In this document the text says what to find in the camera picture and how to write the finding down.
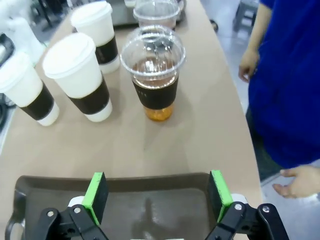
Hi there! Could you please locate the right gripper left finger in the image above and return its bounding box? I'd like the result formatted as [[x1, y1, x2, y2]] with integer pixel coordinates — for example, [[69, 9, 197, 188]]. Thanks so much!
[[37, 171, 111, 240]]

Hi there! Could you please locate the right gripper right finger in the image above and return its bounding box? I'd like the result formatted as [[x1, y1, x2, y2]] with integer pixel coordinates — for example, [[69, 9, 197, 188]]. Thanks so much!
[[203, 169, 288, 240]]

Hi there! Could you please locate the clear dome-lid iced tea cup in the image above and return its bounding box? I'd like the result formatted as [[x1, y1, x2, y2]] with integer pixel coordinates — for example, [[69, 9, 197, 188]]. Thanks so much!
[[119, 24, 186, 123], [132, 0, 181, 30]]

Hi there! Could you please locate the person's right forearm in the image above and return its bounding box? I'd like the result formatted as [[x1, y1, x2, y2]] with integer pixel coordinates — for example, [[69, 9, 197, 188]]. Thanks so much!
[[246, 2, 263, 52]]

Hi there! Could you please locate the brown tray with one cup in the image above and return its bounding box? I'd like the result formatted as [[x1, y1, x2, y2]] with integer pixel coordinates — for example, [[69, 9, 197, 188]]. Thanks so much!
[[4, 172, 220, 240]]

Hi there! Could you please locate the person's left hand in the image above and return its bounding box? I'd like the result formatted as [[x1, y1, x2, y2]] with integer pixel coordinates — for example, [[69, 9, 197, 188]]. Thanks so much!
[[272, 164, 320, 200]]

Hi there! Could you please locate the person's right hand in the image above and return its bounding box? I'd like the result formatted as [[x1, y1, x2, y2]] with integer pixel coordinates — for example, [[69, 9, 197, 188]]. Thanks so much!
[[238, 47, 260, 83]]

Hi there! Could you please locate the person in blue hoodie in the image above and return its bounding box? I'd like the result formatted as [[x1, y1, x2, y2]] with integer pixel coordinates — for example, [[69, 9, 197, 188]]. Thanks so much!
[[246, 0, 320, 181]]

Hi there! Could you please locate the grey stool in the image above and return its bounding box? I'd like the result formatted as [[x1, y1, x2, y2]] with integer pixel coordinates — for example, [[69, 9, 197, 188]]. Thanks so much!
[[233, 0, 261, 32]]

